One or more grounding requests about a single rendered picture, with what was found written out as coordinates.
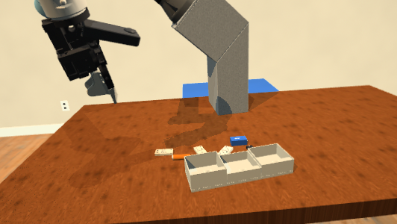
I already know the orange cylinder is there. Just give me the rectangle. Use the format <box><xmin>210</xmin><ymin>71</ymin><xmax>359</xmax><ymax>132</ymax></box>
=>
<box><xmin>172</xmin><ymin>154</ymin><xmax>190</xmax><ymax>160</ymax></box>

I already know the cream domino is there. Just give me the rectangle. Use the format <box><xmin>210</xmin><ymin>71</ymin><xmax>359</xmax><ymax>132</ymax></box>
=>
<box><xmin>193</xmin><ymin>146</ymin><xmax>206</xmax><ymax>154</ymax></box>
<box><xmin>155</xmin><ymin>149</ymin><xmax>173</xmax><ymax>156</ymax></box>
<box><xmin>218</xmin><ymin>146</ymin><xmax>233</xmax><ymax>155</ymax></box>

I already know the cream three-compartment bin rack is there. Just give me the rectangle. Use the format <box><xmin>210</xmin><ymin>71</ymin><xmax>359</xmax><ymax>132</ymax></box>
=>
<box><xmin>184</xmin><ymin>143</ymin><xmax>294</xmax><ymax>193</ymax></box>

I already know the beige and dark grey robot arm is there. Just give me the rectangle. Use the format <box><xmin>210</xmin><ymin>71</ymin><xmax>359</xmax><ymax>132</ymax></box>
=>
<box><xmin>34</xmin><ymin>0</ymin><xmax>195</xmax><ymax>47</ymax></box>

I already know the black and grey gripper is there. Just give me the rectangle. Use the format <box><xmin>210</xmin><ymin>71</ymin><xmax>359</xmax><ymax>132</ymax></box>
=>
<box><xmin>41</xmin><ymin>7</ymin><xmax>118</xmax><ymax>104</ymax></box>

